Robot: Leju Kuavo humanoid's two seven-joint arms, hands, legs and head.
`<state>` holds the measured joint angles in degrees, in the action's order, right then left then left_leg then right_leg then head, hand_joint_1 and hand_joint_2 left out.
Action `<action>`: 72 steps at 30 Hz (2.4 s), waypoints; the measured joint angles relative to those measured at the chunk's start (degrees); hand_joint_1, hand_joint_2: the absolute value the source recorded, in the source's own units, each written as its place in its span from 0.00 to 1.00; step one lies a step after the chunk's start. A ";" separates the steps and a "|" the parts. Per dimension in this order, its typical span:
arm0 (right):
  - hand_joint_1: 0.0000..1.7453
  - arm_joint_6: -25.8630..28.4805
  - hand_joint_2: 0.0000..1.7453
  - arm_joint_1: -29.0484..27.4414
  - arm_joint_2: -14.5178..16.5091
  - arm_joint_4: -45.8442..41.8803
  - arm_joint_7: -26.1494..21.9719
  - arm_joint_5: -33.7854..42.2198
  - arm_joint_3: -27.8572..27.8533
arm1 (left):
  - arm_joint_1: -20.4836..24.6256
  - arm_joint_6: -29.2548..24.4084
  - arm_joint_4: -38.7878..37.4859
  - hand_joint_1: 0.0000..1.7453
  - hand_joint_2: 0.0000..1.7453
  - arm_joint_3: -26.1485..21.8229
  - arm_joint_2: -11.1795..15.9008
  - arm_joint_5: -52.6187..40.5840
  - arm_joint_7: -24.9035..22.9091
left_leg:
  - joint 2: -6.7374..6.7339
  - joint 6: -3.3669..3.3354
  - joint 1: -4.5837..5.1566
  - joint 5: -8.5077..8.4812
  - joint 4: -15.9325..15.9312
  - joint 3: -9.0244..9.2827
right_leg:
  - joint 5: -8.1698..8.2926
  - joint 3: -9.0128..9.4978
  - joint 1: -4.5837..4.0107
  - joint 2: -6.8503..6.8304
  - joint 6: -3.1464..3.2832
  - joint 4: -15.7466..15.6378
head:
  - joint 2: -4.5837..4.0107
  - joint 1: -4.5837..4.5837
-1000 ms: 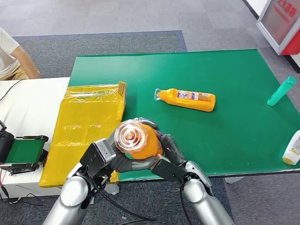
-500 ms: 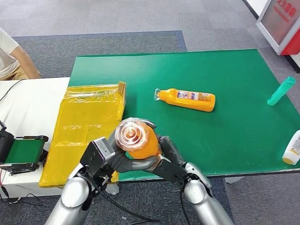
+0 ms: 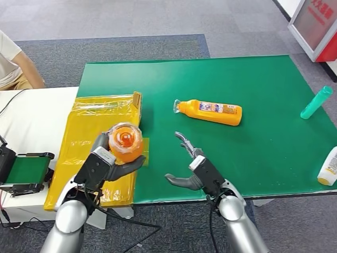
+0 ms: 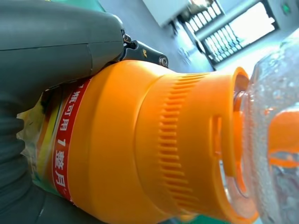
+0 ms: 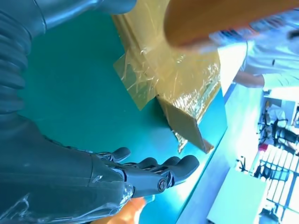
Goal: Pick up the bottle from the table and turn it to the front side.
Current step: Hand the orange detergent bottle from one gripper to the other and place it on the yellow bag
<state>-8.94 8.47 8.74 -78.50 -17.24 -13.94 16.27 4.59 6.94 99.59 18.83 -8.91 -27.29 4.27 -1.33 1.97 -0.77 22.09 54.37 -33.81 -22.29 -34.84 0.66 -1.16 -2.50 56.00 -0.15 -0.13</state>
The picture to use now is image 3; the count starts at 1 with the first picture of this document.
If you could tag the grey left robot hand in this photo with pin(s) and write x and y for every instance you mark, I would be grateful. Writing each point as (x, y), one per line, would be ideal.
(124, 169)

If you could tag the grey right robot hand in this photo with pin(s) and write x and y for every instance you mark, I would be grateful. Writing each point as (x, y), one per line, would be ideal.
(182, 181)

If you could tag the orange bottle with clear cap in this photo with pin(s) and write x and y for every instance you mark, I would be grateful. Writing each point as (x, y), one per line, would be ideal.
(210, 113)
(126, 143)

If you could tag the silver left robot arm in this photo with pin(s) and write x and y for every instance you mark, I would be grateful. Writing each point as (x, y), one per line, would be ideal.
(69, 220)

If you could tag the person's left forearm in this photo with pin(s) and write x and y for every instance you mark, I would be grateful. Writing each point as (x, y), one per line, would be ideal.
(30, 71)

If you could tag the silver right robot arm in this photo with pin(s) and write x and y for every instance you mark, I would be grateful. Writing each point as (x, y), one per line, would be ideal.
(237, 223)

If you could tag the teal plastic bottle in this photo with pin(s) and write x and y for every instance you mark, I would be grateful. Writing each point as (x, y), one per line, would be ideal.
(314, 104)

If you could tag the white bottle with yellow cap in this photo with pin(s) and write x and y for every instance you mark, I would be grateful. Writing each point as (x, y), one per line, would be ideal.
(329, 167)

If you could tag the white table foot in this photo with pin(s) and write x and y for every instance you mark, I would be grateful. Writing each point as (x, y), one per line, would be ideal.
(263, 202)
(121, 212)

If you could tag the green table mat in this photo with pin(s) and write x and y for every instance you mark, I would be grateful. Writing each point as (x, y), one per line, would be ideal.
(224, 77)

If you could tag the small green belt conveyor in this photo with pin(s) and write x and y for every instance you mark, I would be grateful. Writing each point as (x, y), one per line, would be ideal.
(26, 171)

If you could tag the person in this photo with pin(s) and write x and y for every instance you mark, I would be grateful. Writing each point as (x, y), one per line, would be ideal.
(6, 59)

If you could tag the red and white sign stand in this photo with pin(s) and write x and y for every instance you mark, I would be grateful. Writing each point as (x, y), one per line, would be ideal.
(313, 24)

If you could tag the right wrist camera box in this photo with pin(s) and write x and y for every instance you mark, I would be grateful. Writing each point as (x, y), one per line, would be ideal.
(208, 174)

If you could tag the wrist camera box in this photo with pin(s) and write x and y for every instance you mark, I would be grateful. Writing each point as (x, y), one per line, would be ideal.
(94, 167)
(208, 174)

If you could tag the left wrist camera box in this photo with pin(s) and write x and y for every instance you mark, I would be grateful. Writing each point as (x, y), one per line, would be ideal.
(94, 167)

